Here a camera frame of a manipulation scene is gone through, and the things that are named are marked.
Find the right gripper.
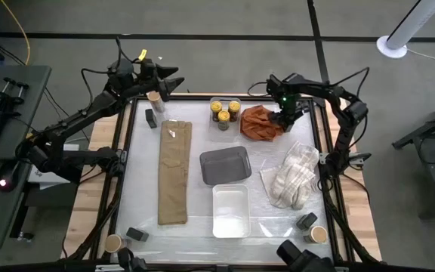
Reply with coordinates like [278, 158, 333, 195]
[269, 91, 306, 133]

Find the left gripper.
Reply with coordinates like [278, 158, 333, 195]
[137, 59, 185, 103]

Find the cork-lidded spice jar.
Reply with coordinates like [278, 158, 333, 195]
[147, 90, 166, 114]
[302, 225, 329, 245]
[104, 233, 128, 254]

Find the orange cloth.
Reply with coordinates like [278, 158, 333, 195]
[239, 104, 285, 143]

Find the green spice tin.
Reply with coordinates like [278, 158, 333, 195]
[144, 108, 159, 129]
[295, 212, 319, 231]
[125, 227, 150, 243]

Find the yellow-lidded spice jar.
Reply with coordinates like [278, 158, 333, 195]
[227, 100, 242, 122]
[217, 109, 231, 131]
[210, 100, 224, 122]

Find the grey plastic bin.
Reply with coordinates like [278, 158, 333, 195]
[199, 146, 253, 187]

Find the cluster of yellow-capped jars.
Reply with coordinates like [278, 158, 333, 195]
[208, 96, 242, 143]

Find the white checked cloth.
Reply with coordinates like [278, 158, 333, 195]
[258, 141, 320, 211]

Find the tan folded cloth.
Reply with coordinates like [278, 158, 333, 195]
[157, 119, 193, 227]

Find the white plastic bin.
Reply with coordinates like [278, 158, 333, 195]
[211, 184, 251, 240]

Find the black desk clamp stand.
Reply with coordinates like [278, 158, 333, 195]
[0, 77, 29, 118]

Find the white printed paper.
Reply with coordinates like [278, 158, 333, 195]
[26, 143, 79, 190]

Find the white pole with round base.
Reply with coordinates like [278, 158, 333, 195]
[375, 0, 435, 60]

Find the black computer mouse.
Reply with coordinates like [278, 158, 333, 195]
[0, 160, 20, 193]

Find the black table frame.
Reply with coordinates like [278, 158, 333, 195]
[88, 92, 383, 272]

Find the black leader gripper handle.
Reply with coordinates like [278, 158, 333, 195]
[116, 247, 149, 272]
[276, 239, 338, 272]

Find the yellow cable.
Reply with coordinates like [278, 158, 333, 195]
[0, 0, 32, 66]

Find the white floor cable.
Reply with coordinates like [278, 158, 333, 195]
[406, 48, 435, 66]

